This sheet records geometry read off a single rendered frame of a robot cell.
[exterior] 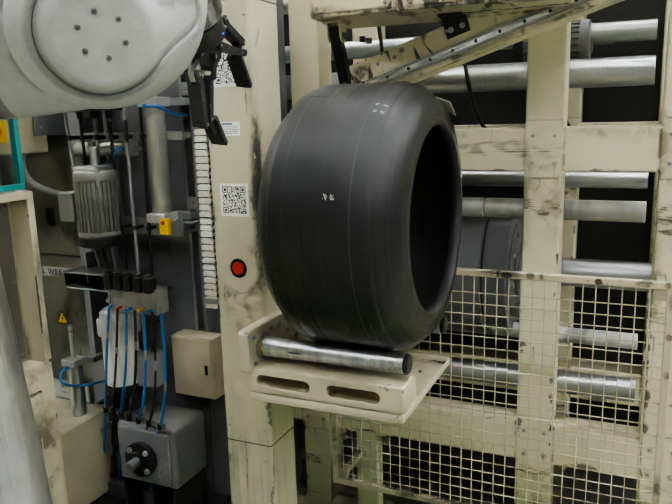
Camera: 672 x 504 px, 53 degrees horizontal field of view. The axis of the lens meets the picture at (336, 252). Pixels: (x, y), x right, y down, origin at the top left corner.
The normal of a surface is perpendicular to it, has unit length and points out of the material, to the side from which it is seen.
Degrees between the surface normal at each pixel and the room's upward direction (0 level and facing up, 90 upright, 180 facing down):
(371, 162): 62
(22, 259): 90
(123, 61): 103
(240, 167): 90
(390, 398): 90
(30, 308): 90
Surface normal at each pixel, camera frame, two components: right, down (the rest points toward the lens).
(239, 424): -0.41, 0.19
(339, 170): -0.38, -0.24
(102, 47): 0.32, 0.44
